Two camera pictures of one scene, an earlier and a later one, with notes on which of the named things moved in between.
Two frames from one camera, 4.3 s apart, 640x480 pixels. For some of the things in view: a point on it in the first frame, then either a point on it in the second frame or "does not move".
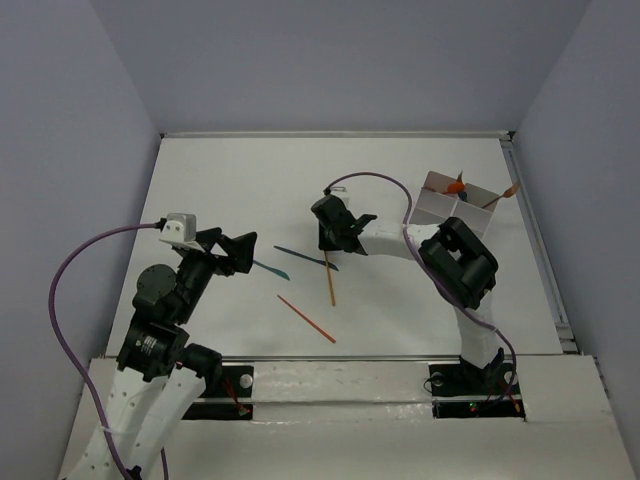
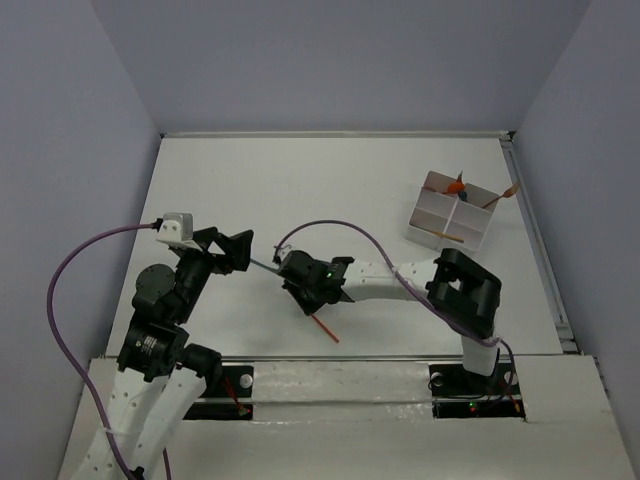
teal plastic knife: x=277 y=271 does not move
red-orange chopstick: x=307 y=319 → x=325 y=329
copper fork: x=506 y=194 does not move
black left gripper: x=220 y=253 does not move
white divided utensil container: x=444 y=197 does not move
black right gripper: x=326 y=243 → x=308 y=304
